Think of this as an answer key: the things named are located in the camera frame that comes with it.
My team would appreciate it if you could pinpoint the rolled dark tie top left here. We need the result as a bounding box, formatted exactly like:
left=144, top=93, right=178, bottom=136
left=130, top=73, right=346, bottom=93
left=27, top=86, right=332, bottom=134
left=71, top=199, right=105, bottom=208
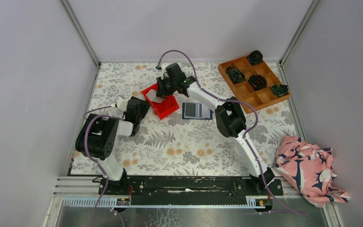
left=246, top=50, right=263, bottom=66

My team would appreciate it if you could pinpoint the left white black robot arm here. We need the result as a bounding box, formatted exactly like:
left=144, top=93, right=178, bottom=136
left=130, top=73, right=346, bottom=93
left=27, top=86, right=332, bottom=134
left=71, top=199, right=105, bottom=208
left=75, top=96, right=150, bottom=194

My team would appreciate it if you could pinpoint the stack of silver cards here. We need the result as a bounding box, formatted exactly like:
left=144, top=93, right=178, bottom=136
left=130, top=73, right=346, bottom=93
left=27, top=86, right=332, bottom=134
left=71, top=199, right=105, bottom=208
left=147, top=89, right=168, bottom=103

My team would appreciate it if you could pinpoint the rolled dark tie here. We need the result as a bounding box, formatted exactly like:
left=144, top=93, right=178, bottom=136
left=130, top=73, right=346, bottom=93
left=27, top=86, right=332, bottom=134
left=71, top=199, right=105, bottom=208
left=246, top=50, right=263, bottom=66
left=248, top=75, right=268, bottom=91

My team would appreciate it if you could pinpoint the rolled dark tie centre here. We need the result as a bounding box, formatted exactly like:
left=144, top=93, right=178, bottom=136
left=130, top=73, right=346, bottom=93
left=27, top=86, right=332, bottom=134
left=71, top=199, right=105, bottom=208
left=248, top=75, right=268, bottom=91

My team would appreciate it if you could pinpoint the red plastic bin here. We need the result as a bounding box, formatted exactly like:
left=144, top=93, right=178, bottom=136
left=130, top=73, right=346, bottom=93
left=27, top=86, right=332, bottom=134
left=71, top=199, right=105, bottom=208
left=141, top=84, right=179, bottom=120

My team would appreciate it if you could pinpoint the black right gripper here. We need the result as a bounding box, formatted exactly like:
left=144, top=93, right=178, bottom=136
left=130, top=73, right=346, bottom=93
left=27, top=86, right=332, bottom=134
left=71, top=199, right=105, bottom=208
left=156, top=76, right=176, bottom=99

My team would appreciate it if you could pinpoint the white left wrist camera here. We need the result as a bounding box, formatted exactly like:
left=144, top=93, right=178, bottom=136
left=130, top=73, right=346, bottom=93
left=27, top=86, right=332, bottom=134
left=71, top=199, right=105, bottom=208
left=111, top=96, right=129, bottom=112

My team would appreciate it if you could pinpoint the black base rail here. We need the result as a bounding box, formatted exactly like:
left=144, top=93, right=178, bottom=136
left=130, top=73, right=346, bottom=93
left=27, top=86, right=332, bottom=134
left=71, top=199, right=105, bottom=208
left=98, top=176, right=284, bottom=206

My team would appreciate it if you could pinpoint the rolled green tie bottom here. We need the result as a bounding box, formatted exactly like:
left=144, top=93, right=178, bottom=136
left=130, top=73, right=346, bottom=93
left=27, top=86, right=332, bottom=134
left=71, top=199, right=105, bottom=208
left=226, top=67, right=246, bottom=84

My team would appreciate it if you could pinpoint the navy blue card holder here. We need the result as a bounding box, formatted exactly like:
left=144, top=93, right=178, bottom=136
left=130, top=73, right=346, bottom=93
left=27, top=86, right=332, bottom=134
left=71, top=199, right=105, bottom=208
left=182, top=102, right=213, bottom=120

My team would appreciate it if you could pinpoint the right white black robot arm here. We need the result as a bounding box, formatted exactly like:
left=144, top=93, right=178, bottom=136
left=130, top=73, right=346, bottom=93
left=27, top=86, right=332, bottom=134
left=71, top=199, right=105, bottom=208
left=156, top=63, right=275, bottom=195

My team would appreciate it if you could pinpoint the pink floral cloth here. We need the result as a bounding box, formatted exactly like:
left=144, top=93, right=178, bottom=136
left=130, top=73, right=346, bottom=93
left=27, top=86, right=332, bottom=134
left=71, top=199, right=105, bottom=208
left=275, top=135, right=350, bottom=208

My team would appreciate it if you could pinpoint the wooden compartment tray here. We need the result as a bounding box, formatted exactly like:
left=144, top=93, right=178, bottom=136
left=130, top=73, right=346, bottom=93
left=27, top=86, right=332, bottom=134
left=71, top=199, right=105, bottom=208
left=218, top=55, right=291, bottom=111

